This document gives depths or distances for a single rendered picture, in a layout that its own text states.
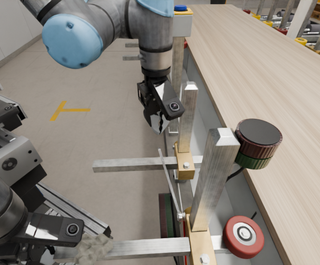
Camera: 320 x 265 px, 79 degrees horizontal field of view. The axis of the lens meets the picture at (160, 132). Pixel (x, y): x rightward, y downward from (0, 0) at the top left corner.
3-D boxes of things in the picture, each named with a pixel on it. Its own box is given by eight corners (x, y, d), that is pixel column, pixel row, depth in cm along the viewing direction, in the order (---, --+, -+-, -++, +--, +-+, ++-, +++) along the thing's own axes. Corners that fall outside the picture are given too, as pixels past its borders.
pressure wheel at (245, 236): (220, 270, 46) (232, 254, 38) (212, 234, 52) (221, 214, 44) (253, 268, 46) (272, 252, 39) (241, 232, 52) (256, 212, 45)
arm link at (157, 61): (178, 49, 43) (143, 55, 40) (177, 69, 46) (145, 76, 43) (163, 39, 48) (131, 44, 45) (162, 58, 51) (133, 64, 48)
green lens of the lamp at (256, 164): (236, 170, 28) (240, 160, 27) (223, 141, 32) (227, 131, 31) (277, 169, 28) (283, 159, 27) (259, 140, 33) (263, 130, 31)
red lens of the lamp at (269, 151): (241, 159, 26) (246, 148, 25) (227, 130, 31) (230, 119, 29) (284, 157, 27) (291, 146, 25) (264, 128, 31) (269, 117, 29)
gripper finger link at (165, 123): (161, 122, 64) (161, 98, 58) (169, 133, 60) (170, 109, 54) (152, 125, 63) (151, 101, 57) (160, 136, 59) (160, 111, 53)
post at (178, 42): (168, 136, 94) (172, 36, 64) (168, 129, 98) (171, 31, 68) (178, 135, 94) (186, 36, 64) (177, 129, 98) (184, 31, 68)
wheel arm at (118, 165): (94, 174, 63) (91, 166, 61) (96, 166, 66) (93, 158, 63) (226, 169, 65) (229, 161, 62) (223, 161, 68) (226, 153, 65)
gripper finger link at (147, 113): (158, 120, 57) (158, 95, 52) (161, 124, 56) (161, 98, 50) (143, 125, 56) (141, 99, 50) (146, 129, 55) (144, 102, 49)
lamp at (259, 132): (213, 220, 39) (245, 146, 25) (207, 194, 44) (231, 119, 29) (242, 218, 40) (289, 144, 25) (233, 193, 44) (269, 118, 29)
